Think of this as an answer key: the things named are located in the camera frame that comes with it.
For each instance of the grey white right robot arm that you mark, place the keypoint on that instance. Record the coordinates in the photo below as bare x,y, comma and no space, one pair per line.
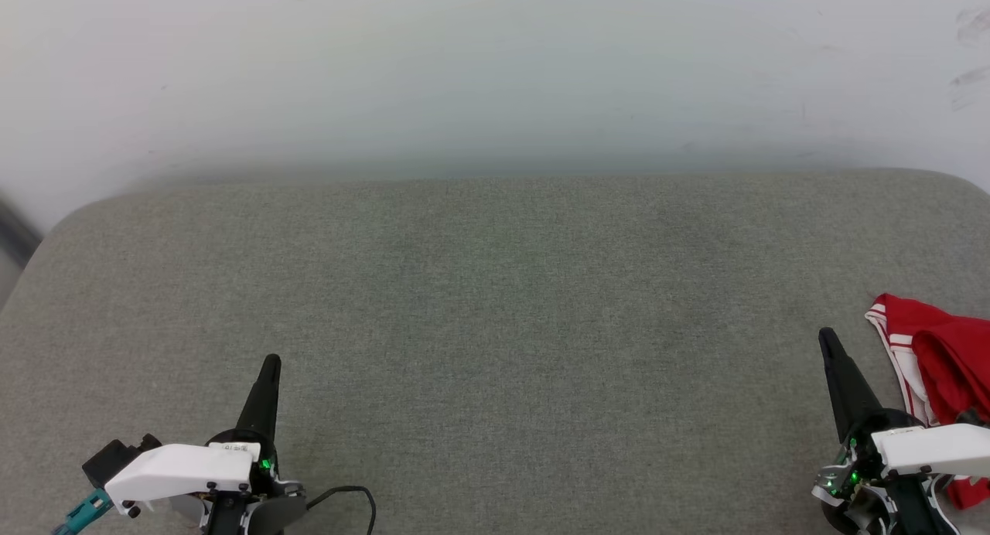
913,512

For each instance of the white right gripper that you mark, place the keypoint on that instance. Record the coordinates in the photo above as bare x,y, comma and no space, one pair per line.
936,450

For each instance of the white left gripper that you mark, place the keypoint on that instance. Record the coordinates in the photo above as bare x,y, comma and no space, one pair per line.
178,469

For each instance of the dark blurred baseboard strip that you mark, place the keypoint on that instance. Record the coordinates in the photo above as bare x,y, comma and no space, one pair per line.
11,230

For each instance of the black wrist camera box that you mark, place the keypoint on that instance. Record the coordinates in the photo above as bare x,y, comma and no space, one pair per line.
973,417
108,461

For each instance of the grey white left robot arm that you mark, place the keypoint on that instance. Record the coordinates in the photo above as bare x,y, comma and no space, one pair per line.
271,516

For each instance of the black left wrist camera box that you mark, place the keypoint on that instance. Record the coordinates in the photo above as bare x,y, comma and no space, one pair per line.
108,461

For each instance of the teal left camera connector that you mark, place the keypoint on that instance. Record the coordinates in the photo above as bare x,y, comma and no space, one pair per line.
85,512

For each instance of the grey fabric sofa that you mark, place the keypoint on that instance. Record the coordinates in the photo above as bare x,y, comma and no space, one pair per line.
495,326

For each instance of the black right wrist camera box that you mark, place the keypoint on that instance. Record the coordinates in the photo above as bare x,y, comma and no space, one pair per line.
973,417

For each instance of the red Bulls 23 jersey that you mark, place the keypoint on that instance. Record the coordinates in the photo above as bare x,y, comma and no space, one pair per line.
951,357

